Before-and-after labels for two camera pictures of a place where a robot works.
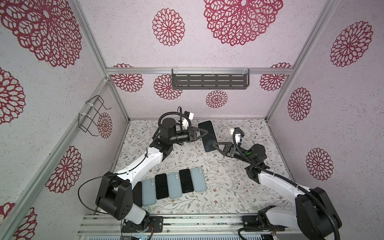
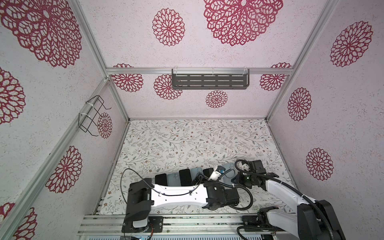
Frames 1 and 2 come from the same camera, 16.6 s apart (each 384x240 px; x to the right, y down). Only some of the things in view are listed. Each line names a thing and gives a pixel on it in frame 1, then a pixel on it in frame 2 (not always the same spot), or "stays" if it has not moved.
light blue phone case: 174,186 stays
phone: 161,187 stays
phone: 210,138 to 208,172
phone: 186,181 stays
